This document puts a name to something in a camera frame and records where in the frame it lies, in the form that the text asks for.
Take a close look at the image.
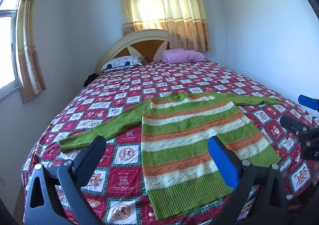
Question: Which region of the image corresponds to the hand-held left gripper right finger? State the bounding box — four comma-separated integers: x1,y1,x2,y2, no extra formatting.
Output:
208,136,291,225

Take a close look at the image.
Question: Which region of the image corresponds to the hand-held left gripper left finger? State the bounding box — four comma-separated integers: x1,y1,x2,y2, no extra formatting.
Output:
25,136,107,225

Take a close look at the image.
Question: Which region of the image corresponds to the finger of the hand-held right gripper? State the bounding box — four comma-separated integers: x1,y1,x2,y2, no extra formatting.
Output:
298,95,319,111
279,116,311,139

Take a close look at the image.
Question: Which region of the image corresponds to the green orange striped knit sweater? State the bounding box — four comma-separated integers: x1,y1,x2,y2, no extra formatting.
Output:
59,91,283,221

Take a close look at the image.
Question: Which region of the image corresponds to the red checked printed blanket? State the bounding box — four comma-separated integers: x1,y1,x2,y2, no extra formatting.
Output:
21,59,319,225

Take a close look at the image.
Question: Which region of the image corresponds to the dark bag beside bed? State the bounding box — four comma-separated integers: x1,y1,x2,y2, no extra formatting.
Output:
83,73,97,88

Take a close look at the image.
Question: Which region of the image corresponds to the white pillow with dark dots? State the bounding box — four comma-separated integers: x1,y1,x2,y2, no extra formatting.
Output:
101,55,144,73

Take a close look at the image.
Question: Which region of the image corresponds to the pink pillow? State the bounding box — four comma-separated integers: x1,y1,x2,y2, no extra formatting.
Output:
161,49,206,64

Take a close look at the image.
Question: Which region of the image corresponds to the cream and brown bed headboard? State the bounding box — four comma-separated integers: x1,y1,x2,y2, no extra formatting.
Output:
96,29,171,75

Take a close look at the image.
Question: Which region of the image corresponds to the narrow yellow patterned curtain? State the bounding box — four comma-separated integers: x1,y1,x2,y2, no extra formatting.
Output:
16,0,47,103

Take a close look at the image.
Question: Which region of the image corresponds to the wide yellow patterned curtain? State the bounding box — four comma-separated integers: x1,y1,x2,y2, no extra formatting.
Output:
117,0,211,52

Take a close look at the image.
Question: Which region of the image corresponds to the window with metal frame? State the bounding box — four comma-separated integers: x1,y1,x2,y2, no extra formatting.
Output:
0,0,24,101

